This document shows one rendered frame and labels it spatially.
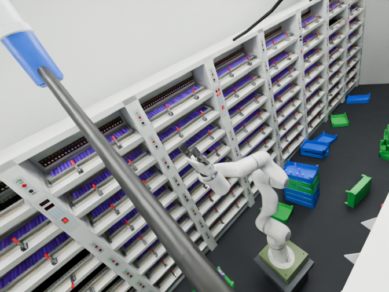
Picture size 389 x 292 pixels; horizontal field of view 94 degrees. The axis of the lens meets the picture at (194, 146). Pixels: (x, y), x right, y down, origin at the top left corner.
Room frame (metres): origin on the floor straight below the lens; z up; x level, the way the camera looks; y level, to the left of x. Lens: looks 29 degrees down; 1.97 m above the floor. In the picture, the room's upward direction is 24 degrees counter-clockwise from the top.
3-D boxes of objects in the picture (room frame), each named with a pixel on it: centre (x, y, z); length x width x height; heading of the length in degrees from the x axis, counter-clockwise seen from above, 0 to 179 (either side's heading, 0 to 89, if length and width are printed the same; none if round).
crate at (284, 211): (1.30, -0.56, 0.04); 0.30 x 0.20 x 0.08; 35
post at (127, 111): (1.30, 0.30, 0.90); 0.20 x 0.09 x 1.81; 26
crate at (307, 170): (1.33, -0.91, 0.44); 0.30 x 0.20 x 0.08; 34
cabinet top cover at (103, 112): (1.45, -0.01, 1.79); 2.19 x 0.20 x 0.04; 116
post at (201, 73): (1.61, -0.33, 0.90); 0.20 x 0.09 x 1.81; 26
